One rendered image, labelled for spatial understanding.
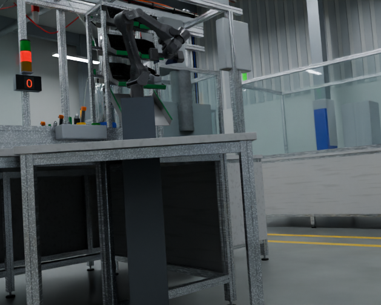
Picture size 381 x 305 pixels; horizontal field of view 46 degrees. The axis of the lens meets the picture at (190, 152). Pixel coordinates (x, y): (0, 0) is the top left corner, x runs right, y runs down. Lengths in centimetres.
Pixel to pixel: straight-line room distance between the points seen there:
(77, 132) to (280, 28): 985
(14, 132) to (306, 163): 433
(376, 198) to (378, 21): 579
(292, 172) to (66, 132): 423
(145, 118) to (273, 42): 976
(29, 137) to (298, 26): 981
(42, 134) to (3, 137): 16
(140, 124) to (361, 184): 390
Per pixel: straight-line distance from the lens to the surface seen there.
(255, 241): 174
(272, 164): 596
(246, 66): 386
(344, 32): 1077
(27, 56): 232
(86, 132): 197
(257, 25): 1192
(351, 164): 551
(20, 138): 193
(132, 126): 192
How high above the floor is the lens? 70
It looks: 3 degrees up
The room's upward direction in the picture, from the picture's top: 4 degrees counter-clockwise
